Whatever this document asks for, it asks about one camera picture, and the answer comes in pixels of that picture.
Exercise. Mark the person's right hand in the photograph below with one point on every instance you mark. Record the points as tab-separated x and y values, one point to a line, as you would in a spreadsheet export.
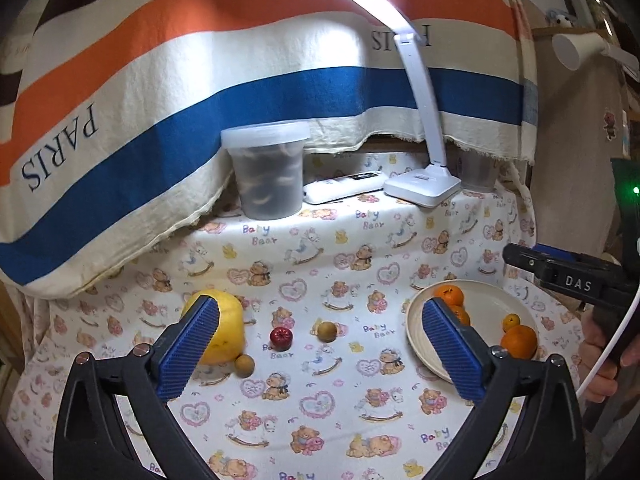
600	382

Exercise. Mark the white remote control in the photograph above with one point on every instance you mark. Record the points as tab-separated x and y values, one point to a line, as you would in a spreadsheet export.
340	187

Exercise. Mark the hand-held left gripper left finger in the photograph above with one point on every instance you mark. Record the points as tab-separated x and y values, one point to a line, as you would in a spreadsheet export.
192	345

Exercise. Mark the white desk lamp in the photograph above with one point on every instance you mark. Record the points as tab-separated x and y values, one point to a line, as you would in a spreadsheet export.
425	190

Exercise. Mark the small mandarin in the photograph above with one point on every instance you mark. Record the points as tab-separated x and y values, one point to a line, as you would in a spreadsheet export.
448	294
462	316

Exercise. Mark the large orange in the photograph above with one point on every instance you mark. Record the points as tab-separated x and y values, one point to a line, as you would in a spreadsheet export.
520	342

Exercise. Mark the large yellow apple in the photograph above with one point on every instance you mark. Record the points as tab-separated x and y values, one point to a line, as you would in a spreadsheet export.
230	325

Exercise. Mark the cream round plate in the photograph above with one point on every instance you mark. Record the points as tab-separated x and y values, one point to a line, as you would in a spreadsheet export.
492	300

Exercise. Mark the brown longan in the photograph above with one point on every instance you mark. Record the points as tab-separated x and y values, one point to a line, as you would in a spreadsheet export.
327	331
245	364

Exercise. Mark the striped cloth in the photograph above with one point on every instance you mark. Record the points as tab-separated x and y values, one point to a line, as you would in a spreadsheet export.
150	85

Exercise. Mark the bear print cloth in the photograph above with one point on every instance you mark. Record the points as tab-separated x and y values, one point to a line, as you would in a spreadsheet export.
325	260

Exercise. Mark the lidded clear plastic container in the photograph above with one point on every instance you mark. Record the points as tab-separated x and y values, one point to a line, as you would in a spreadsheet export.
267	180

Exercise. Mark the white wall spot lamp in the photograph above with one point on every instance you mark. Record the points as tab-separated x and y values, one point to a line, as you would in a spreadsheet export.
570	50

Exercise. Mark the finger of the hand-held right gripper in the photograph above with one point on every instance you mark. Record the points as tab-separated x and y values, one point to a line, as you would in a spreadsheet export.
522	257
555	251

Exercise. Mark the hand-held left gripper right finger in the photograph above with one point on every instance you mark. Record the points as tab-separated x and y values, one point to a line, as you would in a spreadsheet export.
450	345

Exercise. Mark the wooden board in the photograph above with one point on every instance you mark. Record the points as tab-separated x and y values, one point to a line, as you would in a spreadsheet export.
565	135

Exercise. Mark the small white figurine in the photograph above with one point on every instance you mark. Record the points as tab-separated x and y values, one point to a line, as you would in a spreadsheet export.
562	20

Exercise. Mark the small red fruit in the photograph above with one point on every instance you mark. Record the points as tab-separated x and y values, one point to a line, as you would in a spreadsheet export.
281	338

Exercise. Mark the small yellow round fruit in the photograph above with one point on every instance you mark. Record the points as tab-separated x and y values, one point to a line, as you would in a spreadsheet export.
511	321

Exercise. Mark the bear sticker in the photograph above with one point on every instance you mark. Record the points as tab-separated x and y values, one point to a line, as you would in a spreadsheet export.
609	121

